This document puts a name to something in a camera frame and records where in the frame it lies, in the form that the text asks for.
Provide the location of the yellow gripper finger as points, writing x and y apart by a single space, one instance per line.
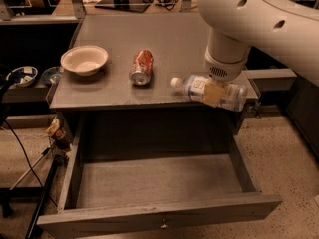
213 92

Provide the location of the red soda can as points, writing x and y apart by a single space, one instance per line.
141 72

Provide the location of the crumpled snack wrapper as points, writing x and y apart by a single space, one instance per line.
58 135

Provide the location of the blue plastic water bottle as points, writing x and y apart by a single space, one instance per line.
233 99

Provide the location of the white bowl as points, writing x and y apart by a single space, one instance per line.
84 60

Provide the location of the grey open drawer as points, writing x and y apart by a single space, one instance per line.
150 170

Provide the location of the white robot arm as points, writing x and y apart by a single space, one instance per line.
284 30

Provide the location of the black tripod stand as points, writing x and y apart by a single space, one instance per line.
37 194

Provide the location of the black monitor stand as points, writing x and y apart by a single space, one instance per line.
136 6

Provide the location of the dark blue small bowl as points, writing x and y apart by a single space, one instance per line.
51 76

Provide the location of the small patterned bowl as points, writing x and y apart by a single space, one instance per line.
23 76

